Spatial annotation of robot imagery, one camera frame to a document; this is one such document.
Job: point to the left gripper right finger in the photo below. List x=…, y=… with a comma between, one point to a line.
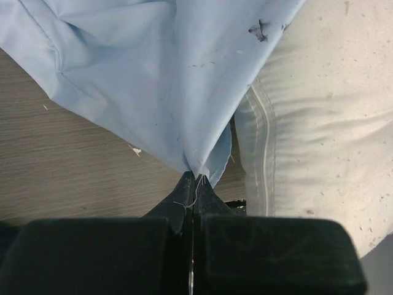
x=208, y=205

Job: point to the white pillow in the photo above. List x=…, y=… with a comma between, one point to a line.
x=315, y=128

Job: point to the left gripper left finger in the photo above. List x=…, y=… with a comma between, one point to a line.
x=177, y=207

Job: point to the light blue pillowcase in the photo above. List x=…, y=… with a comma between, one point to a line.
x=166, y=76

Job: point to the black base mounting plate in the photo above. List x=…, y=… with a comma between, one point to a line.
x=237, y=207

